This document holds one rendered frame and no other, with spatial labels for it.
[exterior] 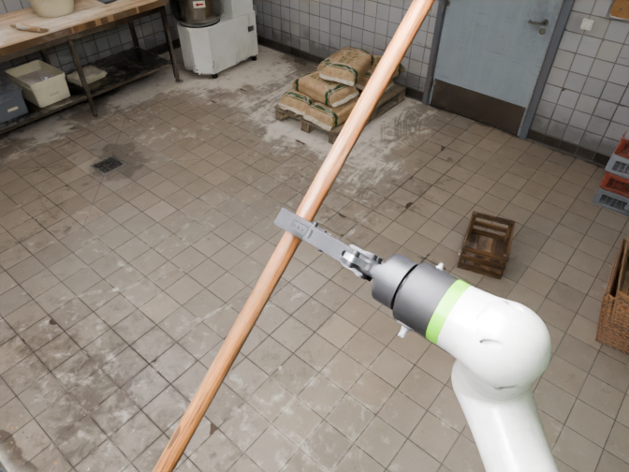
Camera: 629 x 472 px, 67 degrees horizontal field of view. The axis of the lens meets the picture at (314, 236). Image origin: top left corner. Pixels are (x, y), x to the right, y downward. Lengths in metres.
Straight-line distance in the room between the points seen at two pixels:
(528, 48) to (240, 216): 2.89
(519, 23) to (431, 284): 4.27
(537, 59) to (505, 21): 0.43
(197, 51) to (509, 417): 5.44
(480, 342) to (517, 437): 0.15
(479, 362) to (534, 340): 0.07
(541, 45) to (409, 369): 3.06
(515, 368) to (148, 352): 2.68
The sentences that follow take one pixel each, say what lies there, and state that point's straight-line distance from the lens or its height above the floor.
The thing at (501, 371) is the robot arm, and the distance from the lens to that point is 0.63.
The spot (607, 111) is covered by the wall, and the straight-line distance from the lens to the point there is 4.86.
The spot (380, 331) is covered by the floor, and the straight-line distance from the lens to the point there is 3.08.
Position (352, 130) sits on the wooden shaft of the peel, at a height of 2.08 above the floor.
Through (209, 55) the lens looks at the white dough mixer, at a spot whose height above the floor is 0.28.
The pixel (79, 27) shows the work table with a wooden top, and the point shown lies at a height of 0.87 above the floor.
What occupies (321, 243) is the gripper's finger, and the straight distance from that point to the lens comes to 0.69.
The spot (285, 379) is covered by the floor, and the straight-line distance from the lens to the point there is 2.87.
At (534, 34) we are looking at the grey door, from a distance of 4.80.
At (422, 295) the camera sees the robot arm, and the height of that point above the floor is 2.00.
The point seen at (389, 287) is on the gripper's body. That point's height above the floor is 1.98.
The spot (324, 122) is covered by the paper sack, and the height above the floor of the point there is 0.21.
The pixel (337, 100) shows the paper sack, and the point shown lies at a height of 0.37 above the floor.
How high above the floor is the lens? 2.48
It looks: 43 degrees down
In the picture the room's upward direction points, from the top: straight up
